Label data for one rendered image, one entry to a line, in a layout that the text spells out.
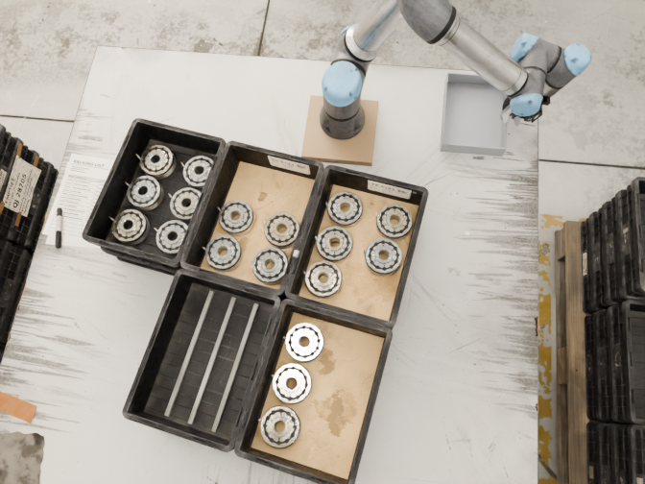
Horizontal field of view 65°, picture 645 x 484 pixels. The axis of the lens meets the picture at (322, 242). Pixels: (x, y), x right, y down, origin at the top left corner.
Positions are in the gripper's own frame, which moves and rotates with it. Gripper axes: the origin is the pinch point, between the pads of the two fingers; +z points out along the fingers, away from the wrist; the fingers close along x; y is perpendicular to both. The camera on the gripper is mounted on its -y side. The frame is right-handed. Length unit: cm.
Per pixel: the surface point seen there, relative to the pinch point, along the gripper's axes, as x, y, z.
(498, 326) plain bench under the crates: -3, 69, 4
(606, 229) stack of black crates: 54, 26, 21
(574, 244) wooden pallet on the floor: 59, 24, 44
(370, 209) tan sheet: -44, 39, 3
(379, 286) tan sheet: -41, 62, 2
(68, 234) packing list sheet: -134, 46, 44
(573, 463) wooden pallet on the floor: 52, 109, 46
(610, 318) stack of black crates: 52, 59, 21
